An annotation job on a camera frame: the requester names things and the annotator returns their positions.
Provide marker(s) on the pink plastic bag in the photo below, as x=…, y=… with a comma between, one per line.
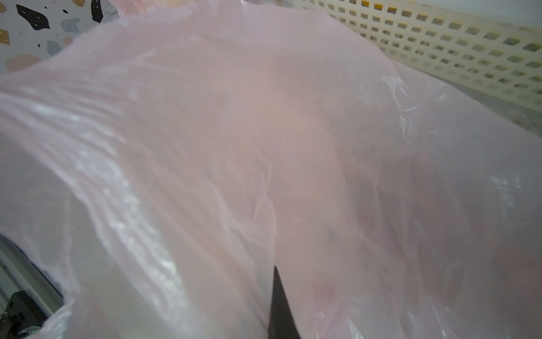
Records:
x=167, y=168

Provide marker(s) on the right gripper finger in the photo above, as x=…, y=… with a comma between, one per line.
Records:
x=281, y=322

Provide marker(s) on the white plastic basket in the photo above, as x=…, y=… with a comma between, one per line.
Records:
x=492, y=56

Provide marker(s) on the aluminium rail frame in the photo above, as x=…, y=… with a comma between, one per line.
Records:
x=18, y=273

